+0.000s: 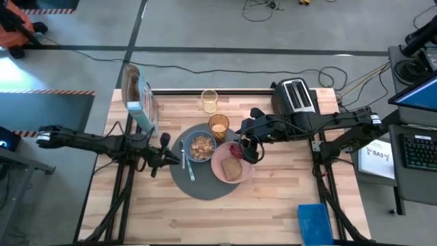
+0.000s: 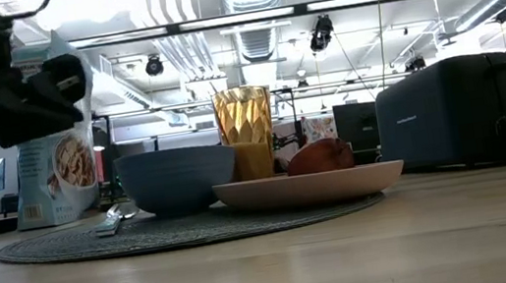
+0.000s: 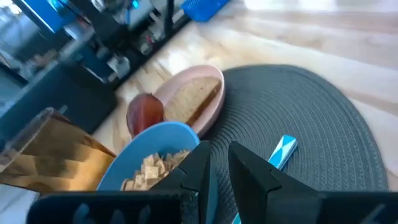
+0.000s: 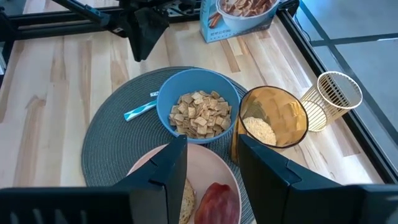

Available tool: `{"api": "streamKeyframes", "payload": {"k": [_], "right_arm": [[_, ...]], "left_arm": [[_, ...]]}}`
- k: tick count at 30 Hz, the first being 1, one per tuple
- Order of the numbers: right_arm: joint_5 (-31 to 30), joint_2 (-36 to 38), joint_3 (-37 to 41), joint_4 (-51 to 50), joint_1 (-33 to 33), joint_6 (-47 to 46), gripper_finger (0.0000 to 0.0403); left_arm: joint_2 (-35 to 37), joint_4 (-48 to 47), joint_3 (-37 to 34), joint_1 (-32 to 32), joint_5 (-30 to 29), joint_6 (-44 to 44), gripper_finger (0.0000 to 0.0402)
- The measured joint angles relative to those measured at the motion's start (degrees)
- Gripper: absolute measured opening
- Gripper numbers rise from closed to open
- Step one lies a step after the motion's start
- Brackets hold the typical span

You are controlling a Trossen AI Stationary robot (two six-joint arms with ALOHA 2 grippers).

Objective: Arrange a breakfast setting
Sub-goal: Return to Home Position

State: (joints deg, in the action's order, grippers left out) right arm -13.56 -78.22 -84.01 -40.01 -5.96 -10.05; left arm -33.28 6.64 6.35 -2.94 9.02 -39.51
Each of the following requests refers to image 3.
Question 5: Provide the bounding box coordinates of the spoon with blue white handle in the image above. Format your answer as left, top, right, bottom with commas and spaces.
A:
231, 134, 299, 224

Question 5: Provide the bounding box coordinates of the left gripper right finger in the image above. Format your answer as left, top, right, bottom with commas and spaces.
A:
228, 140, 323, 224

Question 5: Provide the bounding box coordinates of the brown bread slice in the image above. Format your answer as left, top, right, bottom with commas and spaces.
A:
163, 76, 223, 127

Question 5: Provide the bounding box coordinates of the amber faceted glass tumbler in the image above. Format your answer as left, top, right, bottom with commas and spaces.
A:
0, 107, 117, 194

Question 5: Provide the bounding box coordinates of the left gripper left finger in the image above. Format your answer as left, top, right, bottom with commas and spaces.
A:
150, 140, 219, 224

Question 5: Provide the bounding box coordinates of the blue plastic basket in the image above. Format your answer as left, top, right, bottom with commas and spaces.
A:
180, 0, 231, 23

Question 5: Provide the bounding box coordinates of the grey round woven placemat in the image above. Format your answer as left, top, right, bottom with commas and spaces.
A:
201, 64, 389, 224

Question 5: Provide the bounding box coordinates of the blue bowl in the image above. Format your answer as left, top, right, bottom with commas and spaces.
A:
96, 121, 201, 192

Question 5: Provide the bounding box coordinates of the black two-slot toaster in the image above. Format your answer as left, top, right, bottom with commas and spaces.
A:
0, 62, 118, 147

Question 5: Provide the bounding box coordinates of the cinnamon square cereal heap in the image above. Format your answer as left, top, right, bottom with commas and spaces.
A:
120, 149, 191, 192

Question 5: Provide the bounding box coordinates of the pink plate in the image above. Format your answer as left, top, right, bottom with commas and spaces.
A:
153, 64, 226, 138

